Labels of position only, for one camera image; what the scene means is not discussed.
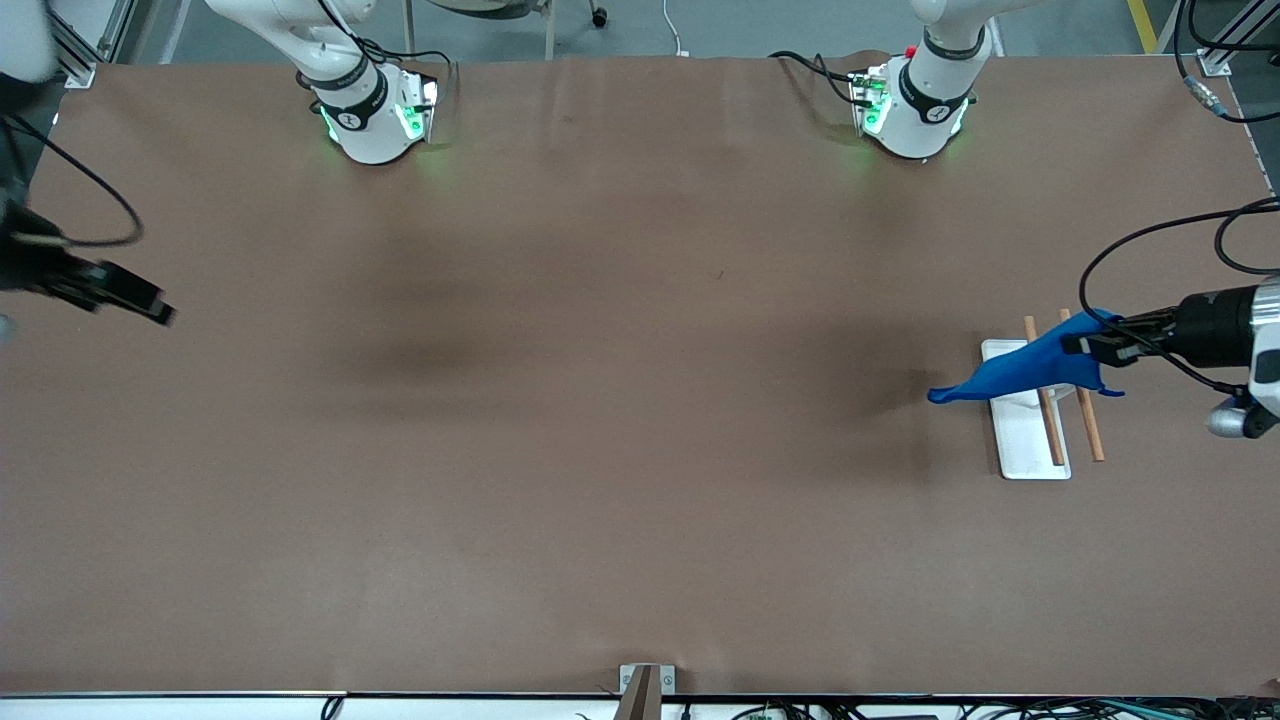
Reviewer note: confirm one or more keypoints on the blue microfibre towel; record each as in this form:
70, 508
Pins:
1030, 368

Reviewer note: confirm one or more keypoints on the brown camera mount post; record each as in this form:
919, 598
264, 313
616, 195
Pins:
640, 695

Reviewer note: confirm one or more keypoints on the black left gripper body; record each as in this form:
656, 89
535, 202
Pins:
1208, 325

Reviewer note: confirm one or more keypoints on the aluminium corner bracket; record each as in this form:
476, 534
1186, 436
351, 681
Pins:
1216, 62

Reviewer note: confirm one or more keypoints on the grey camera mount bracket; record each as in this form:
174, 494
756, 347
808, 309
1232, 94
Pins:
628, 678

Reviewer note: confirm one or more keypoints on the aluminium profile frame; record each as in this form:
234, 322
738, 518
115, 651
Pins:
80, 60

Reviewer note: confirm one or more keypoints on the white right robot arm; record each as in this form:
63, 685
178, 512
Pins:
365, 130

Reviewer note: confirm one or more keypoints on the chair base with caster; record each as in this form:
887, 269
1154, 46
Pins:
560, 8

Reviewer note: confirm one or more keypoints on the white rack base plate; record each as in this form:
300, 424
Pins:
1025, 440

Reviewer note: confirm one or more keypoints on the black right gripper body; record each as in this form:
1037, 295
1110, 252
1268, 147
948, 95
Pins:
30, 267

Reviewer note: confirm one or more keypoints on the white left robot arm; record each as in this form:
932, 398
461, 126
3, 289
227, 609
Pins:
915, 115

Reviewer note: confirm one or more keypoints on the wooden rack bar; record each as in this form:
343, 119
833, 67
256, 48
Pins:
1092, 430
1052, 430

